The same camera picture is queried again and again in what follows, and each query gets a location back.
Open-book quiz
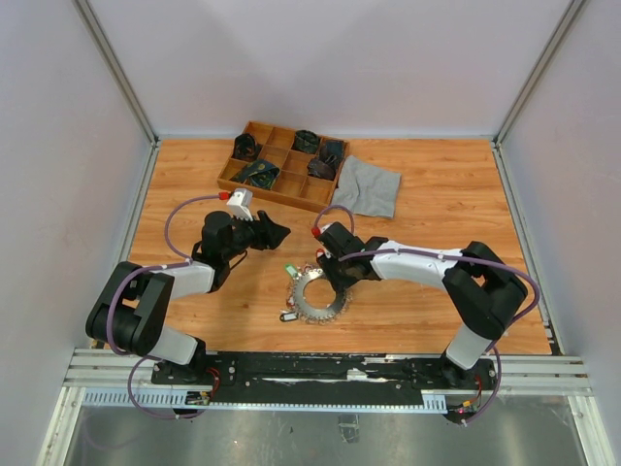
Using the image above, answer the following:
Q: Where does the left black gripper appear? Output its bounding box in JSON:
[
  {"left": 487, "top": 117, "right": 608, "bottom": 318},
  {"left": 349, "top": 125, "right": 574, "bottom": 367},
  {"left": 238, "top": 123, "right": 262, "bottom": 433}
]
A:
[{"left": 223, "top": 208, "right": 291, "bottom": 261}]

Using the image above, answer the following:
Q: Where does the green key tag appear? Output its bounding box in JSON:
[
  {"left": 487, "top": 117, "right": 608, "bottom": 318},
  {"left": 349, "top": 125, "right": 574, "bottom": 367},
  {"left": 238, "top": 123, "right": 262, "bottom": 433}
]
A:
[{"left": 284, "top": 264, "right": 298, "bottom": 279}]

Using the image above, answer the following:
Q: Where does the black key tag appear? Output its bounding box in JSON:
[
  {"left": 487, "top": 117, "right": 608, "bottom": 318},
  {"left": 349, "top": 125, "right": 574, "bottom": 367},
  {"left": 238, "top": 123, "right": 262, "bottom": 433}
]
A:
[{"left": 279, "top": 313, "right": 299, "bottom": 322}]

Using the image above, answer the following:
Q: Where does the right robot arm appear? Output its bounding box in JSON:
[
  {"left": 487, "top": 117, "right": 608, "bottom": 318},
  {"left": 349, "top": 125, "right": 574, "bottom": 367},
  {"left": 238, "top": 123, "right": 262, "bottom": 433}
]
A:
[{"left": 312, "top": 222, "right": 528, "bottom": 388}]

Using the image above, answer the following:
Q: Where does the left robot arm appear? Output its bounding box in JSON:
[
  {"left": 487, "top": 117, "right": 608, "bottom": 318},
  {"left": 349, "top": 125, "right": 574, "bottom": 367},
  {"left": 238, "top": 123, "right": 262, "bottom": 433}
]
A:
[{"left": 85, "top": 211, "right": 291, "bottom": 384}]

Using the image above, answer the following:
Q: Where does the blue patterned tie front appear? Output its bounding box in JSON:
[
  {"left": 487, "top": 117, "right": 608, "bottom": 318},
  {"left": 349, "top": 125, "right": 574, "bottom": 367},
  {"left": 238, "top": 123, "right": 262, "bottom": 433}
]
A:
[{"left": 232, "top": 159, "right": 280, "bottom": 190}]

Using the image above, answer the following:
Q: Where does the wooden divided tray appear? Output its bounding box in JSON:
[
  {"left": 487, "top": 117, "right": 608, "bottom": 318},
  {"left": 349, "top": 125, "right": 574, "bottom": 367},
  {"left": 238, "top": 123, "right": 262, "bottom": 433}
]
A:
[{"left": 217, "top": 120, "right": 350, "bottom": 213}]

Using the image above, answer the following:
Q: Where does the rolled purple tie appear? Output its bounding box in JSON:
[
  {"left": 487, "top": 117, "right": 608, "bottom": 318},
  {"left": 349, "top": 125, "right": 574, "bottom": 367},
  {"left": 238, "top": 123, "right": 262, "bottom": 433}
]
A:
[{"left": 307, "top": 157, "right": 336, "bottom": 181}]

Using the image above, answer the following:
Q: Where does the grey folded cloth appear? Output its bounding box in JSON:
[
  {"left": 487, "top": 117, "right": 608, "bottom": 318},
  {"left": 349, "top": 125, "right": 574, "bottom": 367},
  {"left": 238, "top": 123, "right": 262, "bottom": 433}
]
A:
[{"left": 332, "top": 155, "right": 402, "bottom": 218}]

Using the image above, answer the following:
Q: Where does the rolled dark tie back left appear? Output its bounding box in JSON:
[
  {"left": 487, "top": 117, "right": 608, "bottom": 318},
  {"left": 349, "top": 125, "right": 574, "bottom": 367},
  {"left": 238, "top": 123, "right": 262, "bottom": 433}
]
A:
[{"left": 232, "top": 133, "right": 262, "bottom": 162}]

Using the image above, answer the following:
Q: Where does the rolled dark tie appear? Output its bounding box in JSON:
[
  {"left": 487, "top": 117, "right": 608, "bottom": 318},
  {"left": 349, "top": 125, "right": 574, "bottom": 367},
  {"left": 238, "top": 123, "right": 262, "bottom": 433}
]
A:
[
  {"left": 232, "top": 133, "right": 262, "bottom": 162},
  {"left": 318, "top": 139, "right": 345, "bottom": 170}
]

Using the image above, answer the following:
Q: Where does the rolled green tie back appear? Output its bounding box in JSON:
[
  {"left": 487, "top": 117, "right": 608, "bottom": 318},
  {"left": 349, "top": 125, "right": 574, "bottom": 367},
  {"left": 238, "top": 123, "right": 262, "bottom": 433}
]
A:
[{"left": 292, "top": 130, "right": 321, "bottom": 154}]

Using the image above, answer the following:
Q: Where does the rolled dark tie right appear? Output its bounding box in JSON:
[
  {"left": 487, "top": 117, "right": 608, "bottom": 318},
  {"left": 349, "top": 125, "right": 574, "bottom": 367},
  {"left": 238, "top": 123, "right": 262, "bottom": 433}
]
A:
[{"left": 318, "top": 139, "right": 345, "bottom": 170}]

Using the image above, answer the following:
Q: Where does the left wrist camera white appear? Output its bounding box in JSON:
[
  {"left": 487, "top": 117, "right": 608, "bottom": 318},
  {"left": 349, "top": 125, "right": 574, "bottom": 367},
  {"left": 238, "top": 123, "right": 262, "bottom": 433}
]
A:
[{"left": 226, "top": 188, "right": 253, "bottom": 221}]

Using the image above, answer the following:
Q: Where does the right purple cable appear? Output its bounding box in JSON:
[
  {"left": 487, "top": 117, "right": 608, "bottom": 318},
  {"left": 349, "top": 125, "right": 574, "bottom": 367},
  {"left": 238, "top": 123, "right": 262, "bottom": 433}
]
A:
[{"left": 312, "top": 205, "right": 540, "bottom": 428}]

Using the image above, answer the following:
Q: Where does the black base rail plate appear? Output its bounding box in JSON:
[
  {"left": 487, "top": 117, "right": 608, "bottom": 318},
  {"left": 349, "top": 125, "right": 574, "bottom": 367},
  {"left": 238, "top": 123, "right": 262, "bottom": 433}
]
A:
[{"left": 151, "top": 351, "right": 498, "bottom": 402}]

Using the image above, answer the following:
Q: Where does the slotted grey cable duct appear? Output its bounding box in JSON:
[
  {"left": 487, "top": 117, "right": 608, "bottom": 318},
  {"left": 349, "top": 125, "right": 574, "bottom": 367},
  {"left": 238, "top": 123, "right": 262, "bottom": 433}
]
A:
[{"left": 82, "top": 387, "right": 448, "bottom": 415}]

